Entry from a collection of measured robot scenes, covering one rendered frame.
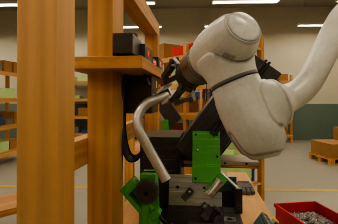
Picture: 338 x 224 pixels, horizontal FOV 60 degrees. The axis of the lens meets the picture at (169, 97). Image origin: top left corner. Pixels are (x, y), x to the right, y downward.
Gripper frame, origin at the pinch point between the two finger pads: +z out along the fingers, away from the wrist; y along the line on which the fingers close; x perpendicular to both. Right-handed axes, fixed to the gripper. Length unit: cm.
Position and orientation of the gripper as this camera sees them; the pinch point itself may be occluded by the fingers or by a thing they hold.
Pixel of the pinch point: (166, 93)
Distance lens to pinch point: 90.1
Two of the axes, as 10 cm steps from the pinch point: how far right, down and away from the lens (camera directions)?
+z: -3.6, 2.9, 8.9
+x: -8.3, 3.4, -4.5
